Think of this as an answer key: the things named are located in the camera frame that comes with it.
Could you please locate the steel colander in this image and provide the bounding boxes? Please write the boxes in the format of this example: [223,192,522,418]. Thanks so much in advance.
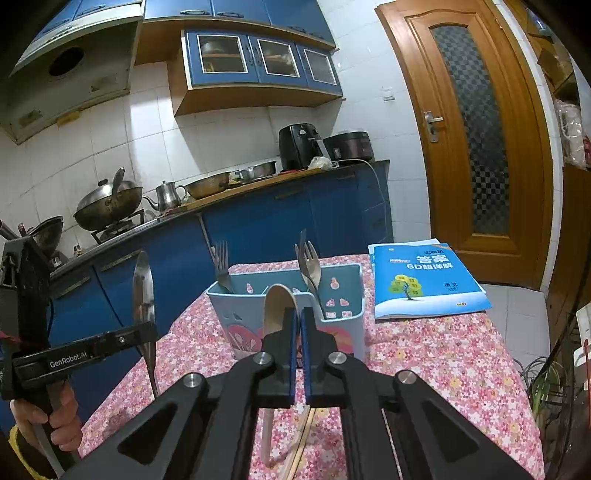
[178,172,232,200]

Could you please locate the dark rice cooker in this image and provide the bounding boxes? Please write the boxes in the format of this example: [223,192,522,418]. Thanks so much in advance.
[322,131,372,162]

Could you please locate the blue kitchen base cabinet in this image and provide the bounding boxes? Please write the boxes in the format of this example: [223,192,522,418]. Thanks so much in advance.
[46,159,393,370]

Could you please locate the person's left forearm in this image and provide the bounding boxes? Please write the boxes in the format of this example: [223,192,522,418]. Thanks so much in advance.
[0,422,56,480]

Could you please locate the pink and white bags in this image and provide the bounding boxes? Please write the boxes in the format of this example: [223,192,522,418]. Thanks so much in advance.
[554,99,591,168]

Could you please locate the white power cable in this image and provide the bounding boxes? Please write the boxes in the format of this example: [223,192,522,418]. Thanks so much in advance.
[339,159,389,241]

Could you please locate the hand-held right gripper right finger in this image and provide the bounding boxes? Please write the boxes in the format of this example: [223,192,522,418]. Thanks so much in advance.
[301,307,532,480]

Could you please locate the metal door handle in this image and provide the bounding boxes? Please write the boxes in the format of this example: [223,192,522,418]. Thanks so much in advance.
[424,111,445,143]

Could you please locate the steel kettle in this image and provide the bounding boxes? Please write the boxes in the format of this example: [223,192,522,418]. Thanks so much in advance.
[143,180,188,213]

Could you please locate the black air fryer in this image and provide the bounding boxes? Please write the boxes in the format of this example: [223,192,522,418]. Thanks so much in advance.
[278,124,326,171]

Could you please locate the beige fork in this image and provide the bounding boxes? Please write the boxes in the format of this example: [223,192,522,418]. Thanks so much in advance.
[301,254,326,320]

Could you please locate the blue upper wall cabinet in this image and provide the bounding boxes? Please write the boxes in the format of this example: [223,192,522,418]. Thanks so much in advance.
[143,0,337,49]

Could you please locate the blue workbook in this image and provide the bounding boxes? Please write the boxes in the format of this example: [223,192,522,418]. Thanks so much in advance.
[368,239,491,321]

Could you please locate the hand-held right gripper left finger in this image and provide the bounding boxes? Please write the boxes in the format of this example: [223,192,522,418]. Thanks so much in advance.
[60,307,301,480]

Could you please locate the beige chopstick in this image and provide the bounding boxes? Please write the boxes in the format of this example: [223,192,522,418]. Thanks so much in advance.
[281,408,311,480]
[291,408,317,480]

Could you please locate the pink floral tablecloth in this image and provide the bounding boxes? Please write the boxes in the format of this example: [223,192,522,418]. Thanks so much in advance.
[76,251,546,480]

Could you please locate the large metal fork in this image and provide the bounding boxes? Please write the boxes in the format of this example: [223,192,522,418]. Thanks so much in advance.
[210,240,237,295]

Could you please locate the gas stove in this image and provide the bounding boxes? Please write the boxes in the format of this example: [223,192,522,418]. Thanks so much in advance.
[90,210,146,245]

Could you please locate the steel wok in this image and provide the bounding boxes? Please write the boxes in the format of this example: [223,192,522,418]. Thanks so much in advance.
[73,180,144,232]

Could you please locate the wooden door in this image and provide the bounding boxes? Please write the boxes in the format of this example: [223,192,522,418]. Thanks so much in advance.
[375,0,555,291]

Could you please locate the green plant stems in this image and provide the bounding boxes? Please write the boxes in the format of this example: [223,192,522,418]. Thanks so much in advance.
[526,360,570,426]

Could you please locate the wooden cutting board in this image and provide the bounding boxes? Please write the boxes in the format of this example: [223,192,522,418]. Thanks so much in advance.
[164,167,324,215]

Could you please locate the light blue utensil box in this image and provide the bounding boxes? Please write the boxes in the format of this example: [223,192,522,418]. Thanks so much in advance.
[205,263,365,363]

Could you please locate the range hood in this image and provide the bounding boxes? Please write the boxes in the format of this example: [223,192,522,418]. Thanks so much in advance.
[0,0,144,146]

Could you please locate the dark frying pan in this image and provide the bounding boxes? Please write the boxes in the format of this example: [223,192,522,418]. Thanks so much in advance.
[28,216,64,259]

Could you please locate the black metal rack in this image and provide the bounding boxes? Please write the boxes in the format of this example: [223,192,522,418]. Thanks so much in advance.
[545,258,591,480]

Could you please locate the beige spoon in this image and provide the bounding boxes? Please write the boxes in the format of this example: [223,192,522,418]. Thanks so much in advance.
[260,283,298,464]

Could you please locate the person's left hand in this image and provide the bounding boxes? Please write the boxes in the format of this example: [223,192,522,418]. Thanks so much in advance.
[10,383,83,462]

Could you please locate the metal spoon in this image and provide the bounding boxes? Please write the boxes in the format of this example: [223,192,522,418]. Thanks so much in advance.
[132,251,161,398]

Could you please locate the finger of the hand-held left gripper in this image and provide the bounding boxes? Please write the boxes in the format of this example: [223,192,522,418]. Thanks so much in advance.
[99,322,158,360]

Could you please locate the steel basin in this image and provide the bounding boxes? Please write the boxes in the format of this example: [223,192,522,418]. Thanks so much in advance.
[238,161,278,182]

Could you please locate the wooden shelf unit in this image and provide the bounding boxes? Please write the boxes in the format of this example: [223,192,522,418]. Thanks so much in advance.
[503,0,591,324]

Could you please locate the glass-door wall cabinet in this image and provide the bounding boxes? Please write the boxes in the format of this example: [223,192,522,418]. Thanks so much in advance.
[168,30,345,116]

